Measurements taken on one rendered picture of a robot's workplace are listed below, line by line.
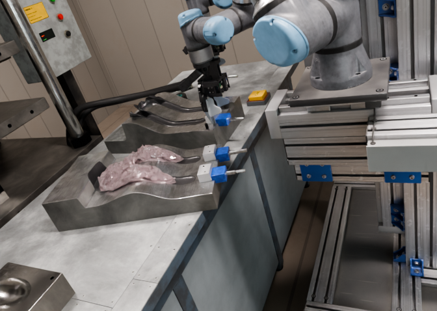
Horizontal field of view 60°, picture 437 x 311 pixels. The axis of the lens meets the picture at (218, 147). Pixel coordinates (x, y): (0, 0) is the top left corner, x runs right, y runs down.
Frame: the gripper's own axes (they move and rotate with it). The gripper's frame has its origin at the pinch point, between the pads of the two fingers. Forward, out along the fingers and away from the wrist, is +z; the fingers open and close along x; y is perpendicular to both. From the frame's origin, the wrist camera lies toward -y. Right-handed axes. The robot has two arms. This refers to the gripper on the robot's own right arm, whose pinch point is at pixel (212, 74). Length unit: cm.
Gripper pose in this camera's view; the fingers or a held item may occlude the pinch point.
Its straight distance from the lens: 157.9
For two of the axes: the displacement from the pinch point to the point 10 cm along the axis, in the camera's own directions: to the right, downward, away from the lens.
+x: 3.8, -5.4, 7.5
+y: 8.9, -0.2, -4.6
